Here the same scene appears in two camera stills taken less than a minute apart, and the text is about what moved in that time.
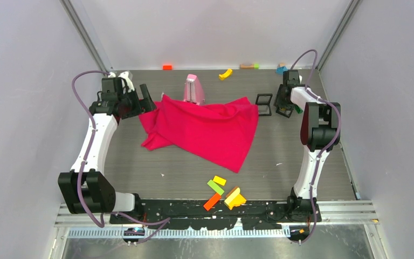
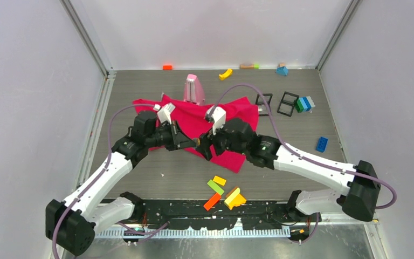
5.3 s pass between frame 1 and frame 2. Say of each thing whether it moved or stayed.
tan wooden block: stayed
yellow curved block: stayed
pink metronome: stayed
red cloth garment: moved
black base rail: stayed
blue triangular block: stayed
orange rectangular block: stayed
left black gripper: moved
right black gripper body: moved
